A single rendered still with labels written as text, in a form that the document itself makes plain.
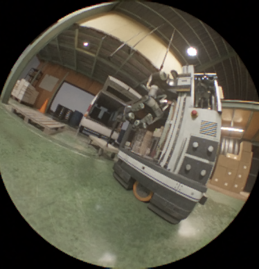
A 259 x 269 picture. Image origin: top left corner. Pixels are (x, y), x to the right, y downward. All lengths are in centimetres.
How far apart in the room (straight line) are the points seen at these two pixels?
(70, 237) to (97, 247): 10
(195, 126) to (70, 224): 83
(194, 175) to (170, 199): 20
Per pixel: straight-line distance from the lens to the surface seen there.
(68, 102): 716
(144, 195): 72
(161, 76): 113
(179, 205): 57
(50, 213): 47
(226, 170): 362
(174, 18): 565
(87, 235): 44
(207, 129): 61
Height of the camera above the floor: 41
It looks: 5 degrees up
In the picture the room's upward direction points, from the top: 23 degrees clockwise
